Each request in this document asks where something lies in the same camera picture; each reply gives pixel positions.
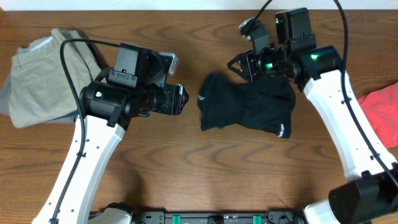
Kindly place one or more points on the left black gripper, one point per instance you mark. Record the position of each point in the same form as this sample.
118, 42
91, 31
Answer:
173, 104

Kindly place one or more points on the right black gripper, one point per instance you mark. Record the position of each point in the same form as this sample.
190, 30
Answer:
251, 63

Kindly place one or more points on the black t-shirt with logo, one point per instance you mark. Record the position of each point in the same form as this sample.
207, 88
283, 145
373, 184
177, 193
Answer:
266, 104

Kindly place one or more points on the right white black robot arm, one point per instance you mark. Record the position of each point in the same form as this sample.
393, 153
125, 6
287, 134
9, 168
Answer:
319, 72

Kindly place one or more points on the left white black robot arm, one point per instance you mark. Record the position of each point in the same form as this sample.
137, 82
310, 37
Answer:
135, 87

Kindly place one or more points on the red cloth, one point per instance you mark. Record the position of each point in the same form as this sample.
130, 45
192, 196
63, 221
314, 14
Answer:
380, 108

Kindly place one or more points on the folded beige khaki pants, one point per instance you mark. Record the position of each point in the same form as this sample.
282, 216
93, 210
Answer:
39, 88

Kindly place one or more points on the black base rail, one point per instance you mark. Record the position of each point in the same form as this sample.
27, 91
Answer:
217, 217

